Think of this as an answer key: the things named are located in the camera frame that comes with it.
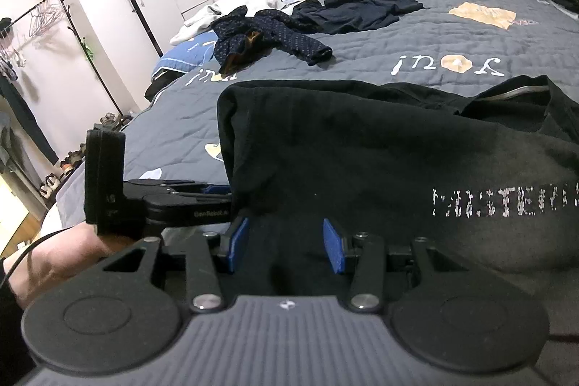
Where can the white wardrobe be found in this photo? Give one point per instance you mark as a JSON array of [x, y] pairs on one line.
[[113, 28]]

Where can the person's dark clothing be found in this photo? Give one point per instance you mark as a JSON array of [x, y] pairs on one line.
[[7, 295]]

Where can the navy dotted garment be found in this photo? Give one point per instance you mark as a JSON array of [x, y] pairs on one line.
[[280, 33]]

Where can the row of shoes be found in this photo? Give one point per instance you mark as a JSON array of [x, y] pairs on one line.
[[49, 182]]

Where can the dark hanging garment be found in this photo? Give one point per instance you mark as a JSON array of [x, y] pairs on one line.
[[27, 114]]

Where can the grey printed quilt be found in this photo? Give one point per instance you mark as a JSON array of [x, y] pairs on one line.
[[362, 56]]

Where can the black printed sweatshirt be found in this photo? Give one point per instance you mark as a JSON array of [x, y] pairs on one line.
[[362, 142]]

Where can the pink clothes hangers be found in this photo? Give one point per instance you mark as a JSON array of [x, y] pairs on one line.
[[45, 22]]

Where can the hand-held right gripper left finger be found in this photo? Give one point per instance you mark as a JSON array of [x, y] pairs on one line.
[[239, 246]]

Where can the person's left forearm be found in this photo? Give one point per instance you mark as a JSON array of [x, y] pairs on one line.
[[54, 273]]

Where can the plain navy garment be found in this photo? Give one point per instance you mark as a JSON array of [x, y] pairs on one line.
[[362, 8]]

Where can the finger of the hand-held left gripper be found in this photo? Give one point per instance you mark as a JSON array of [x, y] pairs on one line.
[[217, 189]]

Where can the grey hanging garment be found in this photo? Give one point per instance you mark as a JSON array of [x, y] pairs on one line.
[[9, 151]]

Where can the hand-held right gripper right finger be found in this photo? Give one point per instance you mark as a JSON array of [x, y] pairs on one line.
[[334, 246]]

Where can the black cloth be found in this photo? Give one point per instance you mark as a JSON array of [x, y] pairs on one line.
[[158, 85]]

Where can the green hanging ornament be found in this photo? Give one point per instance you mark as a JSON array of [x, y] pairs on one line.
[[89, 51]]

